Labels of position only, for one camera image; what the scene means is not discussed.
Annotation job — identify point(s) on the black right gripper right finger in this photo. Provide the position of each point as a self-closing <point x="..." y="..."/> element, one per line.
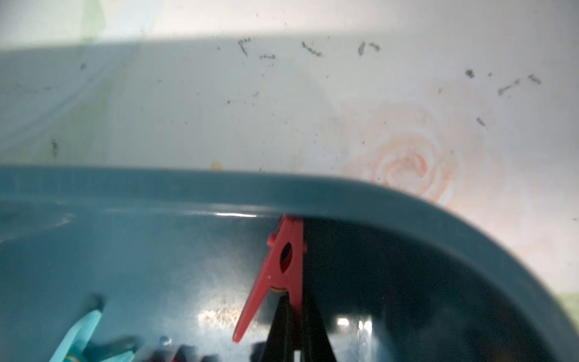
<point x="315" y="345"/>

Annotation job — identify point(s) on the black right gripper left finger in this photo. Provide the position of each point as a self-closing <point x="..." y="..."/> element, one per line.
<point x="280" y="345"/>

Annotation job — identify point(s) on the red clothespin row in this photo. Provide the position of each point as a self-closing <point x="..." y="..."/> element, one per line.
<point x="282" y="270"/>

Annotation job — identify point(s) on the light teal clothespin in box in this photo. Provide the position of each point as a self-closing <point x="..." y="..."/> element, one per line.
<point x="74" y="345"/>

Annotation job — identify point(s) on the dark teal storage box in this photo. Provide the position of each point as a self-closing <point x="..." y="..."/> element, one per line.
<point x="171" y="256"/>

